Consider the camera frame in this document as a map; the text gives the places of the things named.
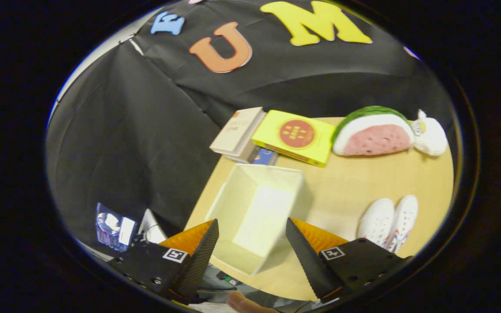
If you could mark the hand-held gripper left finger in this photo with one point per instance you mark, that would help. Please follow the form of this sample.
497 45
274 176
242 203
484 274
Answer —
198 261

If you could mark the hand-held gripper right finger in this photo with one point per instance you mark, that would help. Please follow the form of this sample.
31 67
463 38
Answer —
307 256

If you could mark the cream fabric storage box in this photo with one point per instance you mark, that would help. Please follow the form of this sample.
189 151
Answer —
255 208

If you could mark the white striped shoe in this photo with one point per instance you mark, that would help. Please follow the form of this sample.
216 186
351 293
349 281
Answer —
407 215
376 219

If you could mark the lit computer screen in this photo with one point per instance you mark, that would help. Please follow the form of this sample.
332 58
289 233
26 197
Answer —
113 226

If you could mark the blue cover book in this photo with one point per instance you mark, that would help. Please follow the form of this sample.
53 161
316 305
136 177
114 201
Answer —
264 156

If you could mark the yellow book with red circle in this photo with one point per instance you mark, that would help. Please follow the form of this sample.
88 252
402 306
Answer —
296 134

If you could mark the watermelon slice plush toy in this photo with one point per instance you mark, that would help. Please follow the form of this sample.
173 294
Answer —
374 139

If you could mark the beige book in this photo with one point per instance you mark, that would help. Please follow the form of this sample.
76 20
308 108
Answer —
237 128

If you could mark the white plush toy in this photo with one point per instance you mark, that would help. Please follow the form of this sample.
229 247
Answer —
433 137

